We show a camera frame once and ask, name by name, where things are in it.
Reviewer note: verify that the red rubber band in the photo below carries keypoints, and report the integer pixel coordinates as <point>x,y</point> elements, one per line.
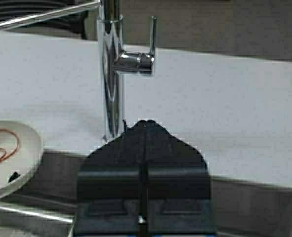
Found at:
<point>6,153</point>

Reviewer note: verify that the white bowl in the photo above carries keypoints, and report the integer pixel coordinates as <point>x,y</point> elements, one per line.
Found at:
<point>16,171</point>

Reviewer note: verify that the chrome kitchen faucet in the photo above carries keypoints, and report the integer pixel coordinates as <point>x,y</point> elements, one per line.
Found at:
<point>115,62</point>

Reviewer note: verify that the stainless steel double sink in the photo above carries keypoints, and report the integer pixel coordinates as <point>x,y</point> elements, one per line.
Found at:
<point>45,206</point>

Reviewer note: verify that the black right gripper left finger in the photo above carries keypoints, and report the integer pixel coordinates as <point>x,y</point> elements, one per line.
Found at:
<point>109,186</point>

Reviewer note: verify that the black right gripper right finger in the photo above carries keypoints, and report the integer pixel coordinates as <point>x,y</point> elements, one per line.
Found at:
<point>177,191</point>

